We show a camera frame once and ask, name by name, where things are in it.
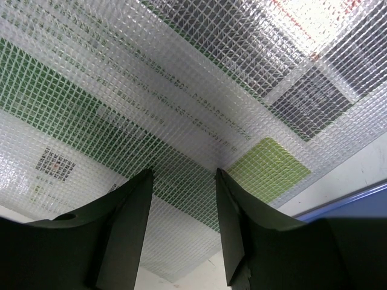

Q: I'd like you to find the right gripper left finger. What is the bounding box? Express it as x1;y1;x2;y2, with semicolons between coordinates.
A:
1;169;154;289

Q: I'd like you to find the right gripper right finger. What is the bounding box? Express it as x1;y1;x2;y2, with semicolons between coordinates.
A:
215;169;386;289

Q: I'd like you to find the clear plastic document pouch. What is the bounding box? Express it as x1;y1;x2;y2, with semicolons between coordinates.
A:
1;1;386;283

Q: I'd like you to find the dark blue drawer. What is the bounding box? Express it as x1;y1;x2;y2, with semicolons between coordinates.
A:
294;180;386;222

